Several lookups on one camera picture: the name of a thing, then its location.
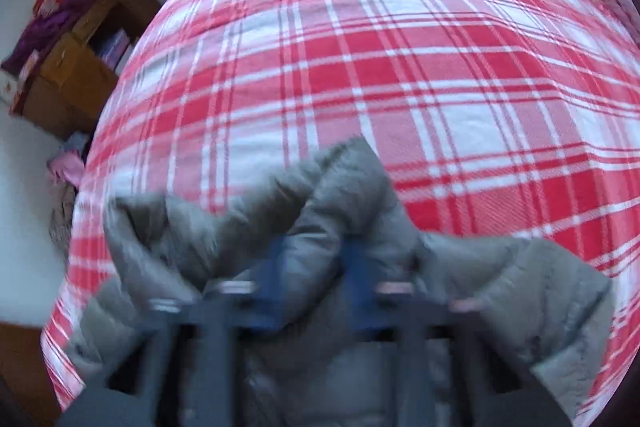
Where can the red plaid blanket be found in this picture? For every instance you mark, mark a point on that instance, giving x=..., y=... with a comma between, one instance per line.
x=400, y=57

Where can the wooden door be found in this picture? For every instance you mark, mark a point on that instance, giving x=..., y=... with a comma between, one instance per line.
x=20, y=367

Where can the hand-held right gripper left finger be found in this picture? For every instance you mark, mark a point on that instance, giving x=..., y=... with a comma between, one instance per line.
x=272, y=292

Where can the wooden desk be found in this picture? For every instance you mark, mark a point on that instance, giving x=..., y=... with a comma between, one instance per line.
x=65, y=72

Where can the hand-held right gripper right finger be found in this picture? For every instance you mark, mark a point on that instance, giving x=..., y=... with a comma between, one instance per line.
x=360, y=294

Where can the beige fluffy cloth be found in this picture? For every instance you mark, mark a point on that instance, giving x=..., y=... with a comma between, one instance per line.
x=62, y=217

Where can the grey puffer jacket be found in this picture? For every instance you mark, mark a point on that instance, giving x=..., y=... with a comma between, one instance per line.
x=340, y=197

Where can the stack of folded cloths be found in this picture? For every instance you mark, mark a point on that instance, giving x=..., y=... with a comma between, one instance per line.
x=112, y=47

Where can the white printed box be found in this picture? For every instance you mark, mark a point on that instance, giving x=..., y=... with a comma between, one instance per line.
x=10, y=89

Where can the purple cloth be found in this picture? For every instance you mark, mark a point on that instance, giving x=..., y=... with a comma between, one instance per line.
x=45, y=27

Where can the pink clothes pile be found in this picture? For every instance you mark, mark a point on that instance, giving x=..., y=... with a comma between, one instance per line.
x=67, y=167

